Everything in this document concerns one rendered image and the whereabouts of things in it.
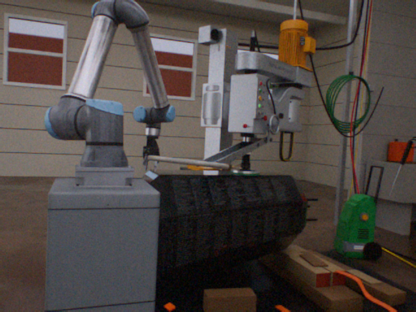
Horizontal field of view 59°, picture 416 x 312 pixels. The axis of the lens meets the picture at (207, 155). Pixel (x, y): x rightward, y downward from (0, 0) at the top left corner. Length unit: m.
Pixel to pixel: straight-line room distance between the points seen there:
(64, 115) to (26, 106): 7.03
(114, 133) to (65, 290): 0.61
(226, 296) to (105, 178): 1.17
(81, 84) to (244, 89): 1.31
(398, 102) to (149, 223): 4.67
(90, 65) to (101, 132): 0.38
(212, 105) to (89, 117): 1.99
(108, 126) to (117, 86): 7.16
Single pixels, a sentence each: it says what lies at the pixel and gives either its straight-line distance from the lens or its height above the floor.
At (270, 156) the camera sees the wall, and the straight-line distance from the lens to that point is 9.80.
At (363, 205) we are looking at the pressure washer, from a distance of 3.73.
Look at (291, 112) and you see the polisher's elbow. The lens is 3.24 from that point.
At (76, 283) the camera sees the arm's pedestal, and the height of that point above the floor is 0.52.
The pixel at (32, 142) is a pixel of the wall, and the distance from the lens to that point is 8.63.
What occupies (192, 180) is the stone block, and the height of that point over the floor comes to 0.77.
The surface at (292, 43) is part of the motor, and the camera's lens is 3.33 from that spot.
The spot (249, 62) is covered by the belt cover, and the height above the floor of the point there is 1.60.
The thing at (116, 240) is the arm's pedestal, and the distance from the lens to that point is 1.44.
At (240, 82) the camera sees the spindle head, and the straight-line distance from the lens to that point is 2.70.
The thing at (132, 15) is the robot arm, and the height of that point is 1.61.
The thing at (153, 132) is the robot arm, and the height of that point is 1.08.
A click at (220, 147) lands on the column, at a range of 3.41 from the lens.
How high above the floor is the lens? 1.08
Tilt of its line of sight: 3 degrees down
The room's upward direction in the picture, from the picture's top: 3 degrees clockwise
